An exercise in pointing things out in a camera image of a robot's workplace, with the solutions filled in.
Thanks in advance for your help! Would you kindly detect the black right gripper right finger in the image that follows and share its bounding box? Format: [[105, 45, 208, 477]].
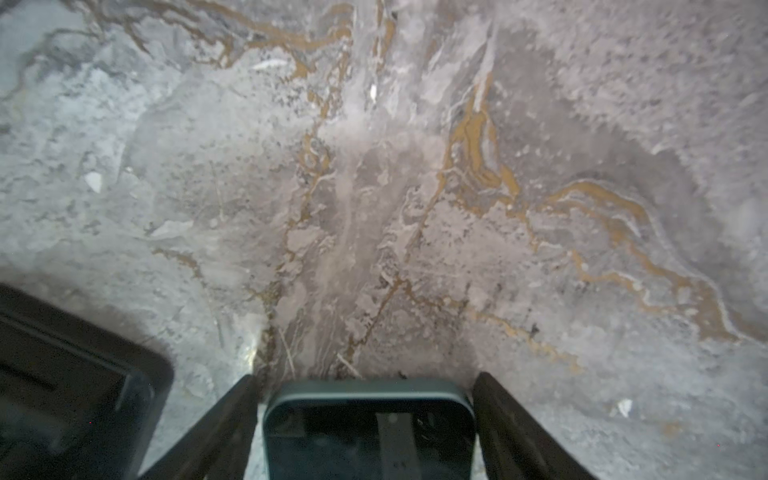
[[472, 372, 595, 480]]

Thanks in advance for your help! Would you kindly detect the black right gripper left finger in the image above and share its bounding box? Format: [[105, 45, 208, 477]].
[[141, 374, 260, 479]]

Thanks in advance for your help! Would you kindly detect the green-edged smartphone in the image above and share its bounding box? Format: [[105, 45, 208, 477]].
[[262, 378, 476, 479]]

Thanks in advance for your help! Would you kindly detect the black folding phone stand front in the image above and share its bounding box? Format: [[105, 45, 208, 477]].
[[1, 285, 174, 479]]

